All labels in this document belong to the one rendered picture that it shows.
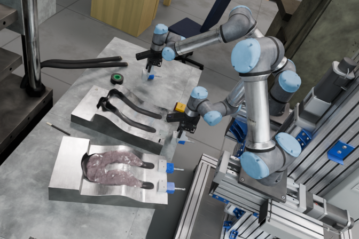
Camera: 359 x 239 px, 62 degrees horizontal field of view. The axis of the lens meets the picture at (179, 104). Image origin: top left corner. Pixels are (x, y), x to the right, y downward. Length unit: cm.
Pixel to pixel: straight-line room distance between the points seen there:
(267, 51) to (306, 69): 231
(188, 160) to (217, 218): 65
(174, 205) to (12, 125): 131
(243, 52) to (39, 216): 102
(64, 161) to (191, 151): 156
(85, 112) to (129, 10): 233
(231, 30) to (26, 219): 122
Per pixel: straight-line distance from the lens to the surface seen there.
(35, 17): 153
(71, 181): 133
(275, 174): 138
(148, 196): 139
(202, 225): 216
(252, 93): 113
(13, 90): 186
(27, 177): 148
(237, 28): 154
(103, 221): 138
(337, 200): 171
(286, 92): 168
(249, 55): 107
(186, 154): 269
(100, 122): 157
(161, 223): 231
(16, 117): 172
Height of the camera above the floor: 206
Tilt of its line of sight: 42 degrees down
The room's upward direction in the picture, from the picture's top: 21 degrees clockwise
